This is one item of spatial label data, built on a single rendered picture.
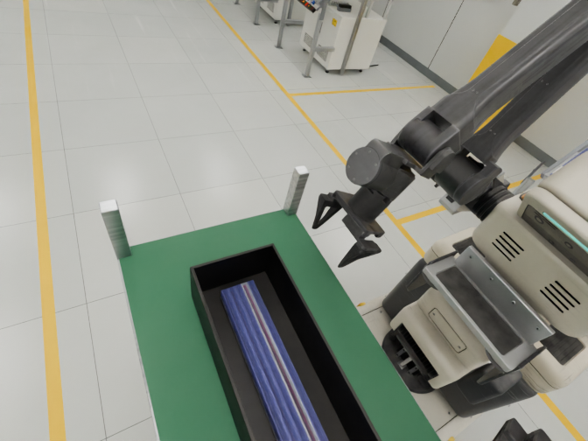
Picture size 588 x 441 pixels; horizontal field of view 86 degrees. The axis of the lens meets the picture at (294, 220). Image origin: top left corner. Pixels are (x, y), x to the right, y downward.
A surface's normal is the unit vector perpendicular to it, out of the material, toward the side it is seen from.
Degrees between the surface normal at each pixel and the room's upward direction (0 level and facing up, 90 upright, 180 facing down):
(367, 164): 64
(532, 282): 98
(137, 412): 0
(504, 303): 90
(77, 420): 0
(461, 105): 44
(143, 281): 0
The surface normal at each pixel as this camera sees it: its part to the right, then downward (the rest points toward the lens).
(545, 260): -0.89, 0.31
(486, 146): -0.69, -0.07
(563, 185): -0.43, -0.33
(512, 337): 0.21, -0.65
